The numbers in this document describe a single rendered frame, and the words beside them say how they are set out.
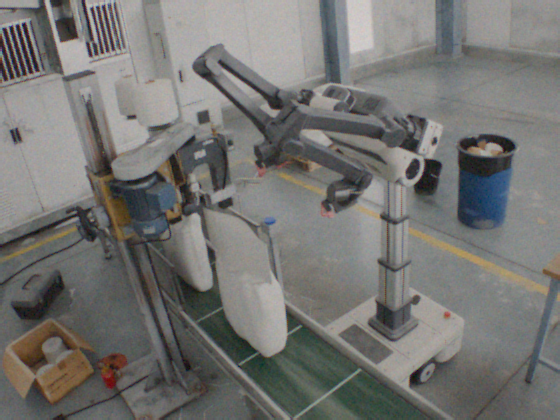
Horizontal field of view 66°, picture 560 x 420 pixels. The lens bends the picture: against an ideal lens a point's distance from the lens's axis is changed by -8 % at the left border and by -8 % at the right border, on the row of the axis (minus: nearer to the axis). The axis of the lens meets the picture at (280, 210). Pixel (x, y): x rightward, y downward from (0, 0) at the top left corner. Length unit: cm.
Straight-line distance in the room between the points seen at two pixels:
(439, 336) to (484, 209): 153
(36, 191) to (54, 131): 61
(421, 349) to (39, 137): 377
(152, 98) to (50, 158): 306
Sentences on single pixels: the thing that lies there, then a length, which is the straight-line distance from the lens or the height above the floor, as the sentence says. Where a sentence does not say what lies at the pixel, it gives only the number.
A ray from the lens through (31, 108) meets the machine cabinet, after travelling 468.
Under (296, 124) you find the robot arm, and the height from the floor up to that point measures 163.
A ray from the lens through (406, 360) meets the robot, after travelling 241.
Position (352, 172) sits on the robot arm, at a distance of 152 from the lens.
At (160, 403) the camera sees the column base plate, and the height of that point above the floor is 2.
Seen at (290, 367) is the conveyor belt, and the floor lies 38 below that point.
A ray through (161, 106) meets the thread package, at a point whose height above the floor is 160.
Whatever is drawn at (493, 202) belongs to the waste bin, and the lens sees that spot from 381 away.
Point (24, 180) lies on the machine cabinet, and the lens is 481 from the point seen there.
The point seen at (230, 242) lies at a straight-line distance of 200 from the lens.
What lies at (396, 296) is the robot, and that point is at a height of 52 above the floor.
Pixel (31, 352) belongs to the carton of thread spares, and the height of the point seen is 11.
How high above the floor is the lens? 203
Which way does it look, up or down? 29 degrees down
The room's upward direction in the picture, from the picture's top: 8 degrees counter-clockwise
